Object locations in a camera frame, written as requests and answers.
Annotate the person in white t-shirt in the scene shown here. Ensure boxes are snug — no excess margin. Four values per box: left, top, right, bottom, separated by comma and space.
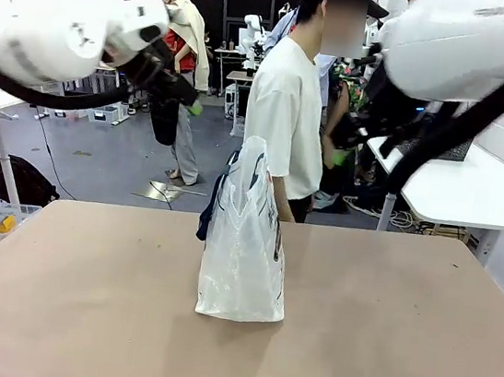
232, 0, 380, 231

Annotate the black backpack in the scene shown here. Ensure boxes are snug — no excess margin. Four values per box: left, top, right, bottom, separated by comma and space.
0, 153, 65, 210

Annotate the large white side table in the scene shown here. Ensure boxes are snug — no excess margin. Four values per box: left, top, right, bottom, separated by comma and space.
353, 129, 504, 269

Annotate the mannequin with beige jacket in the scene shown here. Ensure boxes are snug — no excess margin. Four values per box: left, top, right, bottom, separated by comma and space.
123, 0, 223, 188

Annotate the metal mannequin base plate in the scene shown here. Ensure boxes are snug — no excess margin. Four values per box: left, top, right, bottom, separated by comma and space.
129, 176, 209, 206

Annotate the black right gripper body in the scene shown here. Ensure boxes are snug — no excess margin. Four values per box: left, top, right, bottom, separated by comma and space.
329, 108, 377, 157

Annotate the small white background desk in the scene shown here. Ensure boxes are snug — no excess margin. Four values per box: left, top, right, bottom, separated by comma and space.
219, 68, 257, 137

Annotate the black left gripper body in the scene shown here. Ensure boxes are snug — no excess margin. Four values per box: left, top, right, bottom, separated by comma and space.
119, 39, 205, 109

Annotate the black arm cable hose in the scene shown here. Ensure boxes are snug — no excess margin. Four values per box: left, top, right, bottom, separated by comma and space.
0, 57, 156, 123
359, 58, 504, 216

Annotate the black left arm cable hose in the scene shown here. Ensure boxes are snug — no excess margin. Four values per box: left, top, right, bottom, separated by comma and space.
0, 57, 156, 123

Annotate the white floor storage box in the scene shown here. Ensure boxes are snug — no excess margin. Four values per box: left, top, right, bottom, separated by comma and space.
84, 101, 132, 127

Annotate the person's right forearm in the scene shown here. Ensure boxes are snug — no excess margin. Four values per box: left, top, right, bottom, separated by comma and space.
270, 172, 304, 224

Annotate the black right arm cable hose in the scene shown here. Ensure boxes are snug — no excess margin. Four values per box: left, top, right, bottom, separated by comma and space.
359, 58, 504, 216

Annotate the person in floral shirt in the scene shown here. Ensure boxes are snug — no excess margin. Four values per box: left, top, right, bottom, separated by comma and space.
314, 54, 377, 199

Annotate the small yellow box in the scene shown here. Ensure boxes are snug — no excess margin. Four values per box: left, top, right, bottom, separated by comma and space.
0, 213, 17, 236

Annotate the translucent white shopping bag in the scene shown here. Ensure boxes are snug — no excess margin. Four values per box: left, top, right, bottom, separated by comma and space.
184, 129, 309, 328

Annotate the white floor cable bundle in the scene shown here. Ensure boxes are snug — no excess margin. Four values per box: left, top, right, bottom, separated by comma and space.
340, 194, 418, 232

